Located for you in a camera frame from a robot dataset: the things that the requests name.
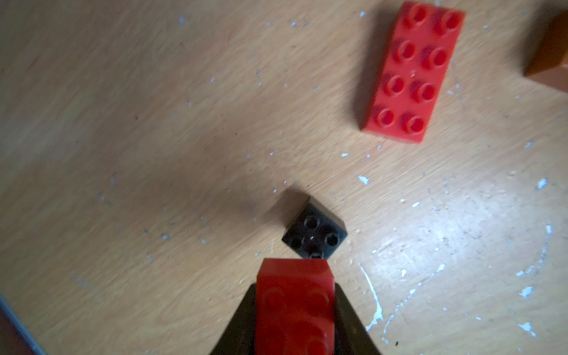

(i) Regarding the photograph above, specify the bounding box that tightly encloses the brown 2x2 lego brick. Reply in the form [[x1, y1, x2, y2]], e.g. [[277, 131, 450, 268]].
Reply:
[[525, 11, 567, 93]]

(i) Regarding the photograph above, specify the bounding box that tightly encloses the black 2x2 lego brick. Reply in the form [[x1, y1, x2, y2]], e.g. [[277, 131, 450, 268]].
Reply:
[[282, 196, 348, 260]]

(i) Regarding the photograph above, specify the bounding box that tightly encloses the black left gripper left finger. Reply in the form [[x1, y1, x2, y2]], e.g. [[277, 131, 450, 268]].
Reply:
[[210, 283, 257, 355]]

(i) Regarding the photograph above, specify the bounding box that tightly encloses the red 2x4 lego brick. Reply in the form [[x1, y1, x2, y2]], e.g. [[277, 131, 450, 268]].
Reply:
[[362, 1, 466, 143]]

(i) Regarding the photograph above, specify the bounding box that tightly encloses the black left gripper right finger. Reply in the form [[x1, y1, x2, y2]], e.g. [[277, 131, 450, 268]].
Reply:
[[334, 283, 381, 355]]

